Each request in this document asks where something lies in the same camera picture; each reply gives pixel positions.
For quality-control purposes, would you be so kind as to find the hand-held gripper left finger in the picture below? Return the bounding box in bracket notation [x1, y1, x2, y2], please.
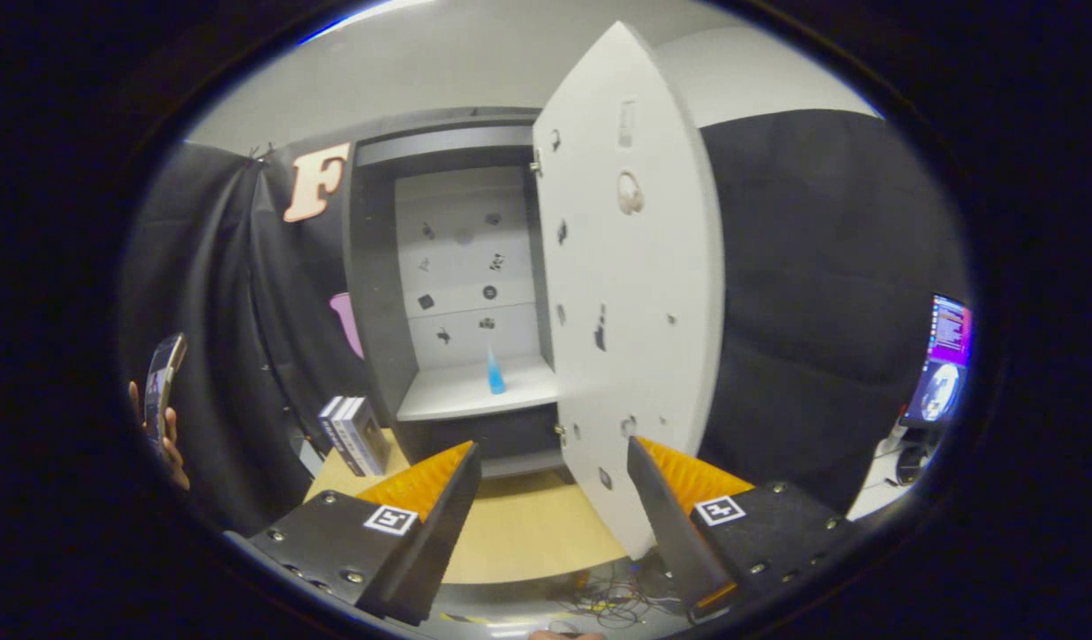
[226, 440, 482, 628]

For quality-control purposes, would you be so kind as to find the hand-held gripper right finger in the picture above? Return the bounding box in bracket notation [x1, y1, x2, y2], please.
[626, 436, 857, 623]

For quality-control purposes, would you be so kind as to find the white cabinet door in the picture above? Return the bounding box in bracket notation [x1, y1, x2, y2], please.
[532, 20, 726, 561]

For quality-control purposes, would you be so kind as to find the white cabinet shelf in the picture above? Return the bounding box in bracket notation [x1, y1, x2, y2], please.
[396, 356, 560, 423]

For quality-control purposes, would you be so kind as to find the white spine book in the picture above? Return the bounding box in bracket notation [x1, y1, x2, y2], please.
[330, 397, 369, 476]

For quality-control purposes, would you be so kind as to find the dark blue book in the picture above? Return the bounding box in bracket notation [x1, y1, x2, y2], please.
[319, 397, 355, 472]

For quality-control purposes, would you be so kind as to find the white desk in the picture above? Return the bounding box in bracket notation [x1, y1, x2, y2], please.
[846, 427, 933, 523]

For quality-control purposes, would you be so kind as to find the grey cabinet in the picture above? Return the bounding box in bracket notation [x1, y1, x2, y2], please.
[341, 107, 569, 481]

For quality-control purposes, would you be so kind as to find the black backdrop cloth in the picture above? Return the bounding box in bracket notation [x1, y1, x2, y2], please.
[119, 108, 968, 534]

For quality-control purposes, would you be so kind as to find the computer monitor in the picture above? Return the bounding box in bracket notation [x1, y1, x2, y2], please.
[901, 293, 975, 428]

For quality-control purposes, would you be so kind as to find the tangle of floor cables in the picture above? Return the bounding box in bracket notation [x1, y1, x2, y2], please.
[546, 556, 689, 628]

